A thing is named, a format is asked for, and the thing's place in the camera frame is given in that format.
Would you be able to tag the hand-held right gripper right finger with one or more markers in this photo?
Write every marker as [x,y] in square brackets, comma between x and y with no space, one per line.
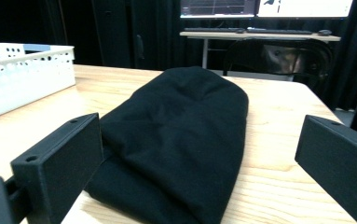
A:
[340,158]

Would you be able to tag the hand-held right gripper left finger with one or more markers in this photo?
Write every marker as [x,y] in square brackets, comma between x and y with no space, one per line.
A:
[59,161]

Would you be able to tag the white perforated plastic basket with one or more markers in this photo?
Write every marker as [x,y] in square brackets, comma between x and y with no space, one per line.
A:
[20,84]

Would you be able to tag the black beanie hat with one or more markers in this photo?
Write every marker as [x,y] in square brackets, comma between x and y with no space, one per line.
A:
[179,140]

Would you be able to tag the black computer mouse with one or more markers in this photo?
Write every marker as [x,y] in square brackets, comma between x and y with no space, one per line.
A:
[324,32]

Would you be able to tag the black folding chair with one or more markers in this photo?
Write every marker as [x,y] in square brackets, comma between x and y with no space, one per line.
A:
[247,53]

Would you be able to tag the black keyboard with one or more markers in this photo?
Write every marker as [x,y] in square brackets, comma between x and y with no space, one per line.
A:
[212,30]
[278,31]

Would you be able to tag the computer monitor with white screen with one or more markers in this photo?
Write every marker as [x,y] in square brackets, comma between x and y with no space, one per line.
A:
[305,8]

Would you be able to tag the office desk with white legs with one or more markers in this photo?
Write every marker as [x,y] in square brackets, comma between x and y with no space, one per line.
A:
[216,35]

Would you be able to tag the computer monitor with dark screen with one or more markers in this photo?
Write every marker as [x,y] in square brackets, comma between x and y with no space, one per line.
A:
[218,7]

